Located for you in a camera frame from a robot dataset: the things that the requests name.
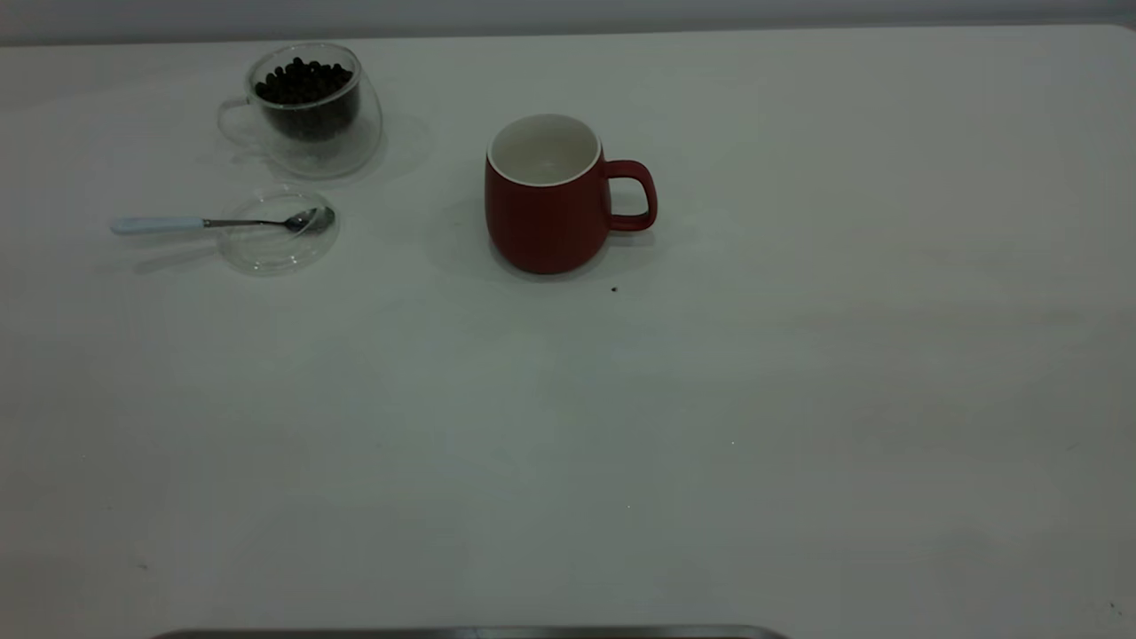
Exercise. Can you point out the clear double-wall glass cup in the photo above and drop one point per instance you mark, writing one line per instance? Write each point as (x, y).
(359, 146)

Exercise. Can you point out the dark coffee beans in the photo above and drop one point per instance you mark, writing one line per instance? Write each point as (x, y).
(306, 93)

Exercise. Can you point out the red ceramic mug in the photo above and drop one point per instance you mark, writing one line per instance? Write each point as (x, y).
(546, 226)

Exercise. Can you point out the clear round glass lid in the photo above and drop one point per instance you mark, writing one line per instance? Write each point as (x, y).
(266, 253)

